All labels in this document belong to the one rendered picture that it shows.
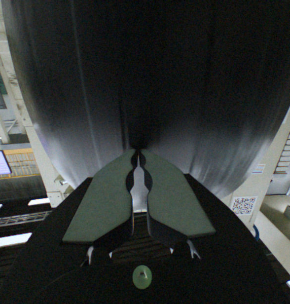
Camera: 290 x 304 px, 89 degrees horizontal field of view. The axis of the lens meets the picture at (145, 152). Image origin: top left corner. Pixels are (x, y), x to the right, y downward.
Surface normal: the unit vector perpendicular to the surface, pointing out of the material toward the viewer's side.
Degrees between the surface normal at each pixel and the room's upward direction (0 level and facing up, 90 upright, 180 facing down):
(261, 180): 90
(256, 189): 90
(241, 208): 90
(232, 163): 75
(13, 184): 90
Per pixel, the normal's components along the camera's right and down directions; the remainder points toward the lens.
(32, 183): 0.20, 0.39
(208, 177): 0.06, 0.66
